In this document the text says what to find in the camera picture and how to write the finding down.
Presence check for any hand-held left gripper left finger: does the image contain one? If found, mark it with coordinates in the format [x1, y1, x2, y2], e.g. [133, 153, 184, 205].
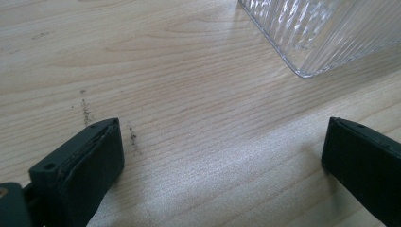
[28, 117, 126, 227]

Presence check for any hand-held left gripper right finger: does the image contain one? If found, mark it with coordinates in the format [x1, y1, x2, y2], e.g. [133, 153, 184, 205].
[321, 116, 401, 227]

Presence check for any clear ribbed plastic container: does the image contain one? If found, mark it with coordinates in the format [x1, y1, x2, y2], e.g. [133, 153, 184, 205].
[237, 0, 401, 79]

